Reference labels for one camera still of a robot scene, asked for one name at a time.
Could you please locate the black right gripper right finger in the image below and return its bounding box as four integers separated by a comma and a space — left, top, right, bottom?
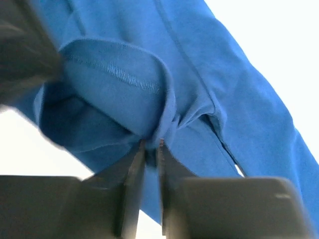
157, 142, 314, 239

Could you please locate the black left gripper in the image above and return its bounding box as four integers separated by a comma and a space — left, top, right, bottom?
0, 0, 62, 105

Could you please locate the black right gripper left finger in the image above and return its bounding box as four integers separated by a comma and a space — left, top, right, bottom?
0, 142, 145, 239

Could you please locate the blue Mickey print t-shirt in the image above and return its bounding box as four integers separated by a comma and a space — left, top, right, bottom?
16, 0, 319, 227

